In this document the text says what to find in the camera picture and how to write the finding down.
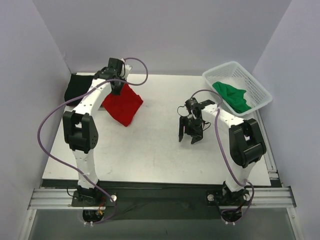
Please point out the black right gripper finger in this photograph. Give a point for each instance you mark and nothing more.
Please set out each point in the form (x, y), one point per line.
(181, 131)
(196, 139)

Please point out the white plastic basket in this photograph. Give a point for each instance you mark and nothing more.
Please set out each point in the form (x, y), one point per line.
(234, 74)

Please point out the green t shirt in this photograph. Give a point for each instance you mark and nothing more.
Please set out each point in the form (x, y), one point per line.
(233, 96)

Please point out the folded black t shirt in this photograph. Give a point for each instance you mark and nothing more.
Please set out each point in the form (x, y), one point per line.
(78, 85)

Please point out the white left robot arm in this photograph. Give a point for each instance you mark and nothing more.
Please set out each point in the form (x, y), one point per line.
(80, 131)

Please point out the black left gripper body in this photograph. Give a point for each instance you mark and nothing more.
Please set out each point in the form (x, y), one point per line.
(116, 88)

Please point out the red t shirt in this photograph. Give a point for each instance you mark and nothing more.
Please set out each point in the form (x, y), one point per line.
(123, 107)

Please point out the aluminium frame rail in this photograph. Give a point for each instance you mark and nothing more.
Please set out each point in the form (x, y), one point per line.
(62, 199)

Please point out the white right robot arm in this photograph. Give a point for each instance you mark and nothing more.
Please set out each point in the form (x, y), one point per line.
(240, 140)

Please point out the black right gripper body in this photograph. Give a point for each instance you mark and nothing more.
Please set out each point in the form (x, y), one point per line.
(190, 128)

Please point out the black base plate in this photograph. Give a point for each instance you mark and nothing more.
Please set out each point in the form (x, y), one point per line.
(163, 211)

